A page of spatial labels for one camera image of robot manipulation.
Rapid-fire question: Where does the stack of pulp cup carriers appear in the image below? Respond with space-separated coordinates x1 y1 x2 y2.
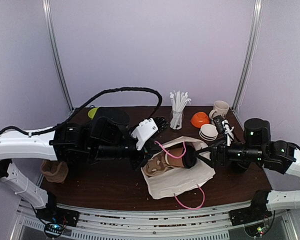
40 160 69 184

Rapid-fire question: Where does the single pulp cup carrier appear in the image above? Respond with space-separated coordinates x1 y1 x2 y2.
141 152 177 177

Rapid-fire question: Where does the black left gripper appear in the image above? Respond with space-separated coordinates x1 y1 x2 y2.
90 126 164 172

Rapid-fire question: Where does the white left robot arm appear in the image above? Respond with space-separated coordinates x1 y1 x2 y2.
0 107 159 222

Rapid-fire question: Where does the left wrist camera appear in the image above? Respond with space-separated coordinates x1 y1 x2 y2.
130 117 169 151

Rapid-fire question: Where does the white pink paper bag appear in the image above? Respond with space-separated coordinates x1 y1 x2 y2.
141 136 215 202

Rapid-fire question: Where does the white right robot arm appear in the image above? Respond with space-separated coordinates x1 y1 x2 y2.
195 118 300 221

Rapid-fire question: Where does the stack of black cup lids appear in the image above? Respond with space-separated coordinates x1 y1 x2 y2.
230 161 250 174

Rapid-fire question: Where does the aluminium frame post right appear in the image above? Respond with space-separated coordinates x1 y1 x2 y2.
232 0 264 113

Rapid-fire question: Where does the aluminium frame post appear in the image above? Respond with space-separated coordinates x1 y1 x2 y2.
232 0 264 113
42 0 74 112

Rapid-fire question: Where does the stack of brown paper cups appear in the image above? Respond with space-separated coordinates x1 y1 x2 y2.
199 124 219 141

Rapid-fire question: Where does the black cup lid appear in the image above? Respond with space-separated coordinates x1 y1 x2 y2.
182 145 197 169

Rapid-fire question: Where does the single brown paper cup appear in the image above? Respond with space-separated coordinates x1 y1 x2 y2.
164 144 187 168

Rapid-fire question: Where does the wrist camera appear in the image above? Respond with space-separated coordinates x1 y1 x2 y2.
130 117 169 151
212 115 235 147

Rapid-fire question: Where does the aluminium frame post left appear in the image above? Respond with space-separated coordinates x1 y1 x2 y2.
42 0 74 112

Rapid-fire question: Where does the glass jar of straws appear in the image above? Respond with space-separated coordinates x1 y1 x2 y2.
169 90 192 130

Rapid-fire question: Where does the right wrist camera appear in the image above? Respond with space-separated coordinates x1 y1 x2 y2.
212 115 235 147

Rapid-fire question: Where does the white ceramic mug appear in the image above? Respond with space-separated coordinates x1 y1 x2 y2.
208 100 230 120

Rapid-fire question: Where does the green plastic bowl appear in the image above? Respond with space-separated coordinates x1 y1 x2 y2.
87 107 98 120

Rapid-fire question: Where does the orange plastic bowl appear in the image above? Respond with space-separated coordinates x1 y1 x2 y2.
190 111 210 129

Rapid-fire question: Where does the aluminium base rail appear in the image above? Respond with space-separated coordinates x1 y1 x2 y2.
8 200 300 240

